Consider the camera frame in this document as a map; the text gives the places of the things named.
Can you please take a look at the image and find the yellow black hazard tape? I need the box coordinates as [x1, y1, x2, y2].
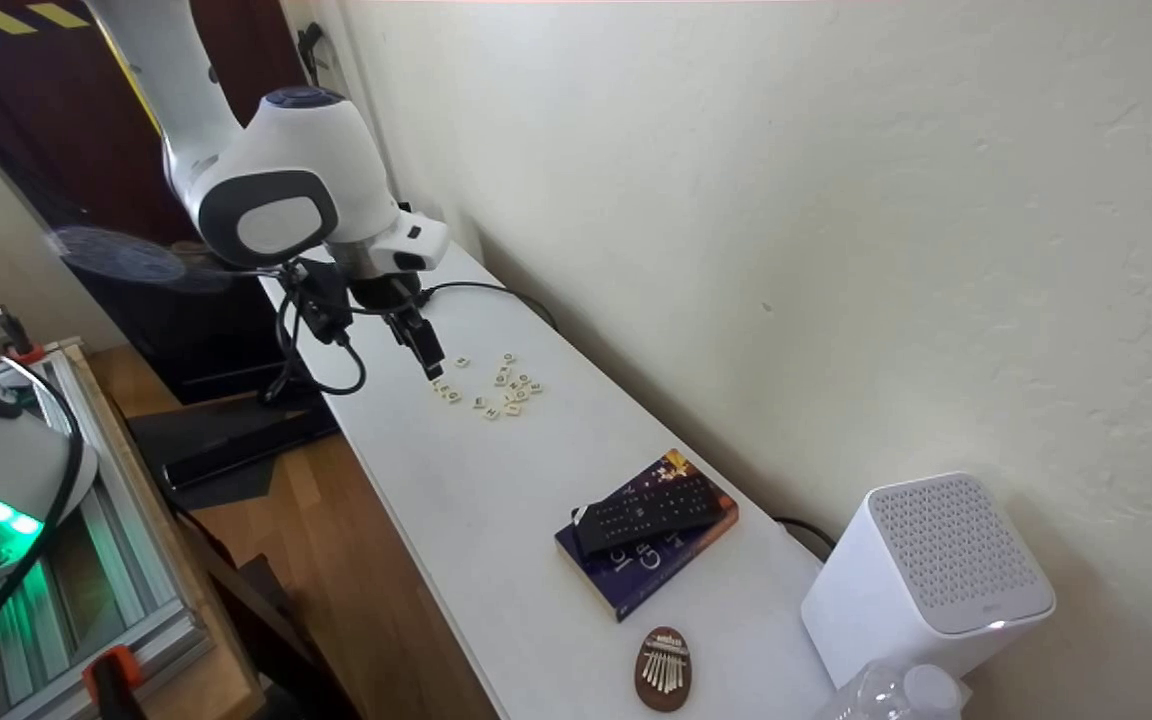
[0, 0, 86, 48]

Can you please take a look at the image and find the black low bench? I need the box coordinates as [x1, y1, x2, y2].
[125, 386, 343, 513]

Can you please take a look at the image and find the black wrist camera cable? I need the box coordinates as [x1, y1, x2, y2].
[260, 285, 371, 401]

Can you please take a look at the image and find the wooden board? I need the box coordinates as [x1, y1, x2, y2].
[67, 336, 272, 720]

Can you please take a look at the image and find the aluminium frame rail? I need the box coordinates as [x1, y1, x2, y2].
[0, 336, 213, 720]

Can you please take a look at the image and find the purple blue book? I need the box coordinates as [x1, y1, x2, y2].
[552, 450, 745, 624]

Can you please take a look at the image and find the black remote control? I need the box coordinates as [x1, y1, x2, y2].
[571, 475, 728, 562]

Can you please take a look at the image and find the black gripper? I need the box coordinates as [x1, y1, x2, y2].
[349, 269, 450, 380]

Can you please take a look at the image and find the black cabinet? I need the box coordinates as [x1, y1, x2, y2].
[60, 216, 380, 410]

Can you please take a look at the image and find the black hanging wall cable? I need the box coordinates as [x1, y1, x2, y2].
[293, 22, 343, 97]

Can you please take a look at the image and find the black speaker cable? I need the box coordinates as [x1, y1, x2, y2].
[771, 513, 839, 566]

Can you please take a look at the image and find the orange clamp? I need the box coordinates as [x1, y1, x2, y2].
[76, 644, 151, 720]

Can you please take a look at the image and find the black thick cable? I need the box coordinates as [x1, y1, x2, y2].
[0, 348, 91, 696]

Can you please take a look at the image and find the white cube speaker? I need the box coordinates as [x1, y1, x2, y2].
[797, 470, 1060, 691]

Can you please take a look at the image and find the black stand leg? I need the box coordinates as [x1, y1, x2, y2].
[171, 505, 363, 720]

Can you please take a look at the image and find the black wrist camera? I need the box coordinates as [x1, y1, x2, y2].
[275, 255, 359, 348]

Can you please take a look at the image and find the small dark post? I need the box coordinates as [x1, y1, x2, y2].
[0, 300, 40, 361]

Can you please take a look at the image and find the brown oval kalimba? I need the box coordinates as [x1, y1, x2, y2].
[633, 624, 699, 715]

